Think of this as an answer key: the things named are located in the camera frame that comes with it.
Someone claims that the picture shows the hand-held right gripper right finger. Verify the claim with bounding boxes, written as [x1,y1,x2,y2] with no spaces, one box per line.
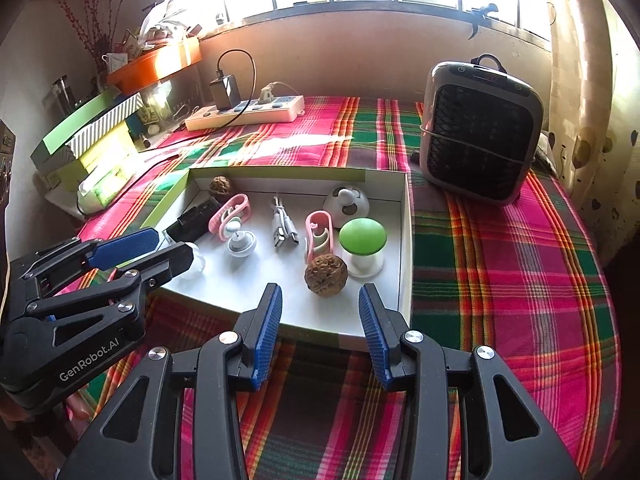
[357,282,583,480]

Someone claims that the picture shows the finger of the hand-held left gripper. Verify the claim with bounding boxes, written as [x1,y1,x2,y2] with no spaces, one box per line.
[17,242,196,356]
[10,226,161,281]

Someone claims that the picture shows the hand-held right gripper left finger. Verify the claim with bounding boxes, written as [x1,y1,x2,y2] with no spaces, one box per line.
[57,282,284,480]

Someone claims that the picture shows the small round beige gadget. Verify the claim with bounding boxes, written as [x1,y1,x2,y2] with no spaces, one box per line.
[172,242,207,281]

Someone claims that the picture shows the black electric device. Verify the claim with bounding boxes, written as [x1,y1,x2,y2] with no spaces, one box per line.
[165,200,221,243]

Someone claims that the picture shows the green and white cardboard box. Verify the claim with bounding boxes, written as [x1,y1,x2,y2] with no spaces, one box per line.
[140,166,416,352]

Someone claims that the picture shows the brown walnut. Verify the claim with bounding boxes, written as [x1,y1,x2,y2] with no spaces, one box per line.
[304,255,348,298]
[208,175,235,203]

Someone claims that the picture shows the small white knob massager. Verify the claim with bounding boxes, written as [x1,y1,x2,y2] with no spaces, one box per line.
[226,222,258,259]

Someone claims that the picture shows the pink ear hook clip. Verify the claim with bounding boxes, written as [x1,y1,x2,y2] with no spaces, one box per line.
[302,210,335,261]
[208,193,252,237]

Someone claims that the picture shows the green mushroom massager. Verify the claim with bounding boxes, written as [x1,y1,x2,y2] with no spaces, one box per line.
[338,217,388,278]

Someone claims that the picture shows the white USB cable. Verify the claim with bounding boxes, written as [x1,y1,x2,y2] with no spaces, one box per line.
[270,195,301,250]

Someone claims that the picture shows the grey round panda gadget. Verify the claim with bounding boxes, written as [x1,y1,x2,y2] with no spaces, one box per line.
[322,185,371,228]

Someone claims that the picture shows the tissue pack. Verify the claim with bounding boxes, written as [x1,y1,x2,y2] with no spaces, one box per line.
[76,162,136,216]

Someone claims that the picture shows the white side table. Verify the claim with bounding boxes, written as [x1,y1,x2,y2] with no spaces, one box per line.
[42,187,88,221]

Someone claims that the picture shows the small green patterned box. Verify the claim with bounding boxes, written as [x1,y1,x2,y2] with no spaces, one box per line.
[137,107,163,136]

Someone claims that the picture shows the plaid blanket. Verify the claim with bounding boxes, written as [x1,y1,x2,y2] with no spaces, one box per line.
[55,94,623,480]

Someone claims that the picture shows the dark tumbler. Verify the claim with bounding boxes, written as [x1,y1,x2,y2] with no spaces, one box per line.
[51,76,76,111]

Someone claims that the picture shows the black charger adapter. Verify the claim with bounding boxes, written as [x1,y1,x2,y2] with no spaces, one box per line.
[209,75,241,111]

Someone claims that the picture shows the orange storage box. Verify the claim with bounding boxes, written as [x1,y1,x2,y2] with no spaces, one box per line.
[106,39,203,95]

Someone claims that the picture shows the white mug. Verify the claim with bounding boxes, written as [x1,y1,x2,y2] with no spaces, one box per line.
[102,51,128,75]

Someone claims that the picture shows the white power strip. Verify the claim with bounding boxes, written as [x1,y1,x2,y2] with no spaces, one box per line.
[184,94,306,132]

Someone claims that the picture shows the red flower branches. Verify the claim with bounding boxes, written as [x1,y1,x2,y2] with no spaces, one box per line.
[52,0,108,76]

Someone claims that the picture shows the grey portable heater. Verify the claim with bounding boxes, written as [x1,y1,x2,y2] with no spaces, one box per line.
[419,54,545,207]

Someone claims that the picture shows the white plastic bag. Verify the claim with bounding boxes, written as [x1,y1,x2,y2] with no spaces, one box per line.
[137,0,193,43]

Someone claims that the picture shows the grey pillow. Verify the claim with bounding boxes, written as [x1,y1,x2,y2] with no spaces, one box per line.
[530,132,561,178]

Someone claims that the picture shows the heart print curtain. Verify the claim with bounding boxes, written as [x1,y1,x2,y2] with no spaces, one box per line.
[547,0,640,261]

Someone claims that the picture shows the black window hook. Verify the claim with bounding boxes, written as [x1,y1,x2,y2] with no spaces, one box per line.
[467,4,501,41]

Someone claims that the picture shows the black charger cable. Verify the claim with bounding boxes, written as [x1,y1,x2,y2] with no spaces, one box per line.
[216,49,257,128]

